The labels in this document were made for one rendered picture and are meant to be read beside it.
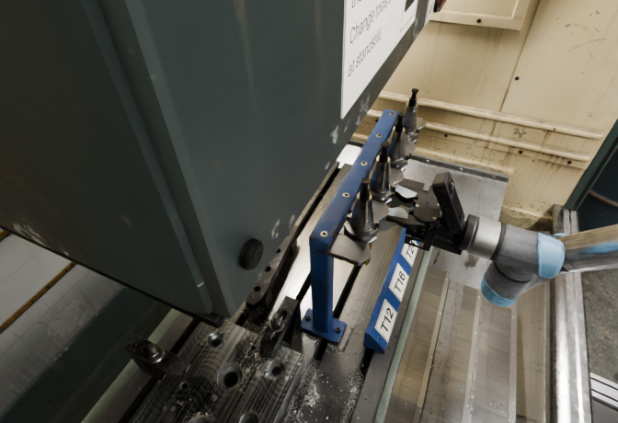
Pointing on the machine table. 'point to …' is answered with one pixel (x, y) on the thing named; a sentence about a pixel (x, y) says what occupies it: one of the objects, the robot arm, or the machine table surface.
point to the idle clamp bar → (272, 272)
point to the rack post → (322, 300)
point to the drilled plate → (280, 397)
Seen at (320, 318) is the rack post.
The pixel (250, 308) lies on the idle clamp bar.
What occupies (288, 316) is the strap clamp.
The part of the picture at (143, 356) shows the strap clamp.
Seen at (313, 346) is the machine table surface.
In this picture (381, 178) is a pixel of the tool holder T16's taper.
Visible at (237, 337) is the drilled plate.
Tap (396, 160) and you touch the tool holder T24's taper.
